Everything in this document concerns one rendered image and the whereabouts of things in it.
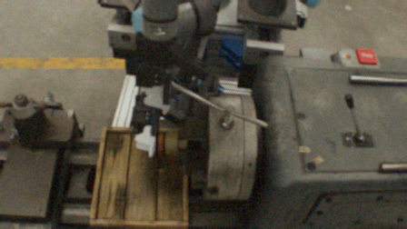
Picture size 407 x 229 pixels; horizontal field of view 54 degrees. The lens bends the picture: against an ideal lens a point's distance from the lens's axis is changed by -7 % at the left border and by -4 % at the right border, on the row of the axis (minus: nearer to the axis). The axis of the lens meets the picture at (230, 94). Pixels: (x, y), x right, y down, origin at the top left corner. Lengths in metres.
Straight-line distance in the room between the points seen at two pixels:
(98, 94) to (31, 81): 0.48
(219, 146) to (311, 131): 0.24
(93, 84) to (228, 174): 1.86
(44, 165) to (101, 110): 1.36
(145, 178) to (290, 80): 0.57
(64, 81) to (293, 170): 2.10
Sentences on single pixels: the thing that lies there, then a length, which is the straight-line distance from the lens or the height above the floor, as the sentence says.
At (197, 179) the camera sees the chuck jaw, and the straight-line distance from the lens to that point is 1.15.
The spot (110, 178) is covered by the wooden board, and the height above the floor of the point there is 0.88.
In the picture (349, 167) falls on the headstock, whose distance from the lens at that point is 1.09.
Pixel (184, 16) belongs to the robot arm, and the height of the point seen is 1.41.
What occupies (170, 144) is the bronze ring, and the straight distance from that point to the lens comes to 1.20.
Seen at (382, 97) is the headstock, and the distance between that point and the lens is 1.28.
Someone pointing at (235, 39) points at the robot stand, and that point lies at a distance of 1.63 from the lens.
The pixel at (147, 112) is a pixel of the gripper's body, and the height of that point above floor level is 1.11.
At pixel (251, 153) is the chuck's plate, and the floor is 1.20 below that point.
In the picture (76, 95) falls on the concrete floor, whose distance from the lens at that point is 2.79.
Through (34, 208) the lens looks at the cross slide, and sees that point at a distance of 1.32.
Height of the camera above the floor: 2.12
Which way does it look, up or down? 50 degrees down
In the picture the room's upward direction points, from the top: 11 degrees clockwise
